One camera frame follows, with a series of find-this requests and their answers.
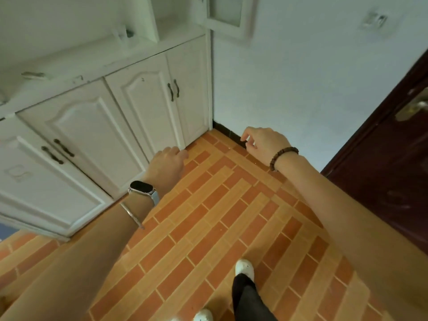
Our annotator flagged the person's left hand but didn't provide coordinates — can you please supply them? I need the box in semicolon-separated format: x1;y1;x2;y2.
142;146;190;198

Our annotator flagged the person's right hand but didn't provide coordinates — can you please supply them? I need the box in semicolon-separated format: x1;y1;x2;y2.
240;126;292;167

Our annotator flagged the person's left forearm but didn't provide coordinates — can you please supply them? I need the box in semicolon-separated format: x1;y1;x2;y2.
0;194;155;321

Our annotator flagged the person's right forearm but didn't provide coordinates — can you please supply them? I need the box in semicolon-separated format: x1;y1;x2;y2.
276;154;428;321

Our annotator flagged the black baseboard strip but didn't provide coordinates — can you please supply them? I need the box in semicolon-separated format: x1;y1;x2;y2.
212;120;249;149

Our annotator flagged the white panelled cabinet door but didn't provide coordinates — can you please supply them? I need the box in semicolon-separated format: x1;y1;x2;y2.
166;35;211;148
16;78;150;200
0;114;115;238
105;53;186;163

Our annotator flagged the white wooden cabinet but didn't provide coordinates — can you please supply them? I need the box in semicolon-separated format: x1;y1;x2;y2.
0;0;214;243

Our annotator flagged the white glass-paned cabinet door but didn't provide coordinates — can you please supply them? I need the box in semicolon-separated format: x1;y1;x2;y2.
205;0;259;41

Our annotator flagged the dark brown wooden door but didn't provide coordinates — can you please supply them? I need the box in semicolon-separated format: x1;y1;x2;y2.
320;48;428;255

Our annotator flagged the black trouser leg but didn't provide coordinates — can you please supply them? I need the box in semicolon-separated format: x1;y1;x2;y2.
231;273;279;321

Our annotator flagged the brown wooden bead bracelet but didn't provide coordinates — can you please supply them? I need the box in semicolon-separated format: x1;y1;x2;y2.
269;146;299;172

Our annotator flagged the smartwatch with pale strap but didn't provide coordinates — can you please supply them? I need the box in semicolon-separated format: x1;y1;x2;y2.
128;180;160;207

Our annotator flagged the silver bangle bracelet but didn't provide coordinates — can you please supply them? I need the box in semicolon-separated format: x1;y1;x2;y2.
119;202;145;230

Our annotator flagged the brass door handle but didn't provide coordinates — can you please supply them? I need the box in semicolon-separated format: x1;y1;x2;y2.
395;96;428;123

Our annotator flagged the white wall switch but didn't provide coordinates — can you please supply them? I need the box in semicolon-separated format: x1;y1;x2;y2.
360;10;390;31

